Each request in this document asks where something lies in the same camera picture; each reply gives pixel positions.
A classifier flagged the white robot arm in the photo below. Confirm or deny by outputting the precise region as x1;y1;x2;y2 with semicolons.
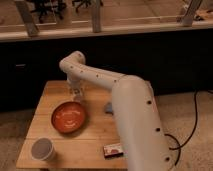
59;51;175;171

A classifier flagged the orange ceramic bowl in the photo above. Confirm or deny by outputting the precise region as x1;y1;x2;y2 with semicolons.
51;102;87;133

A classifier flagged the blue grey object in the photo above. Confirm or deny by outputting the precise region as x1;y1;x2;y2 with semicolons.
104;102;113;114

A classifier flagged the grey paper cup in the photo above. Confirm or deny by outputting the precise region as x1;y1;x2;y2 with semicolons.
31;138;56;162

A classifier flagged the red and white box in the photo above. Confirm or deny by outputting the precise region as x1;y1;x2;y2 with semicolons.
103;143;123;158

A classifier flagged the black office chair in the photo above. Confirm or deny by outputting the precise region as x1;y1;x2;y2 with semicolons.
72;0;104;13
27;0;67;23

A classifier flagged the left metal window post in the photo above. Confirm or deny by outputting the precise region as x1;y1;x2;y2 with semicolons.
14;0;39;37

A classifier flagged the metal window post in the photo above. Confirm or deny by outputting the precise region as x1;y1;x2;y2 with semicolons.
14;0;39;37
181;0;203;27
91;0;101;33

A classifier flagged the middle metal window post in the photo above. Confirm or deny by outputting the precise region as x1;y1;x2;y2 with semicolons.
91;0;101;33

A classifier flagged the black power cable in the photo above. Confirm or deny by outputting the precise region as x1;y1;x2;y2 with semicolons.
165;89;200;168

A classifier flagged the right metal window post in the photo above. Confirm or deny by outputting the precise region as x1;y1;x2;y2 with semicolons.
181;0;203;27

